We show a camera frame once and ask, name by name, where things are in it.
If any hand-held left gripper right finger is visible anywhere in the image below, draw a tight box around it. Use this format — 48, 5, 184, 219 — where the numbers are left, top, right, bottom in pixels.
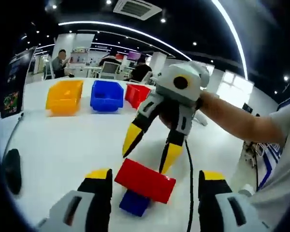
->
198, 170, 269, 232

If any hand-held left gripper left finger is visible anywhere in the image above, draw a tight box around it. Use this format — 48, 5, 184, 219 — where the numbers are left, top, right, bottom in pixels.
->
37, 168, 113, 232

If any red plastic bin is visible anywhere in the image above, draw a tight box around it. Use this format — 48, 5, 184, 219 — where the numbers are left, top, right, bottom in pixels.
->
124, 83, 152, 110

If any blue plastic bin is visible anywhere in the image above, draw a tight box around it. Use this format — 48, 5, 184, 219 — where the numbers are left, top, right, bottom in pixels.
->
90, 80, 124, 113

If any long blue toy block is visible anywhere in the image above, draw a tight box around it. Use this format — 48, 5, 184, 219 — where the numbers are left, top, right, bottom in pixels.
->
118, 189, 152, 218

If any large red toy block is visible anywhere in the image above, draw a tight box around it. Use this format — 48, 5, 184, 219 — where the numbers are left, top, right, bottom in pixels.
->
114, 158, 177, 204

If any yellow plastic bin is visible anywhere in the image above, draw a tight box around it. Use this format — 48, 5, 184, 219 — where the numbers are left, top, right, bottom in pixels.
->
45, 80, 85, 116

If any person's right hand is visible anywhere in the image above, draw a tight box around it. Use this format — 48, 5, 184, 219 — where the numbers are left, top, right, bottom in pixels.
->
159, 98, 204, 130

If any white mesh office chair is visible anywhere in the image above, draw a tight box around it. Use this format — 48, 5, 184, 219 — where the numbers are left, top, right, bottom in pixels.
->
99, 61, 122, 80

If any white office desk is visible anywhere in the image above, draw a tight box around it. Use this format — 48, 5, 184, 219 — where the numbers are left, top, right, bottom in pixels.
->
64, 65, 102, 79

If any black oval object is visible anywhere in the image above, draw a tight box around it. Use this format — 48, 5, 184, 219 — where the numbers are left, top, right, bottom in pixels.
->
3, 148, 23, 196

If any ceiling air conditioner vent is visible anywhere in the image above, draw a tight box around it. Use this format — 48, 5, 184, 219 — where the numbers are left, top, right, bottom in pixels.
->
113, 0, 163, 21

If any black computer monitor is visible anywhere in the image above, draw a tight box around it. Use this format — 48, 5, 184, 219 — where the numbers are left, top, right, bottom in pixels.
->
0, 46, 37, 119

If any white cable plug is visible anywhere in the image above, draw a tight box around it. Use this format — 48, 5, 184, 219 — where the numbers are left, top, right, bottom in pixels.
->
237, 184, 255, 198

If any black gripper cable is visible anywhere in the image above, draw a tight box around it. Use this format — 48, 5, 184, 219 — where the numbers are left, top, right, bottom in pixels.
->
185, 139, 195, 232

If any blue framed wall board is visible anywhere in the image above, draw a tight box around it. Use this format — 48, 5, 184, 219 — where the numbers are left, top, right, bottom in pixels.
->
255, 96, 290, 192

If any thin dark cable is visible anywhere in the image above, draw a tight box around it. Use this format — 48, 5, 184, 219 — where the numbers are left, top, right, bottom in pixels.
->
3, 112, 25, 159

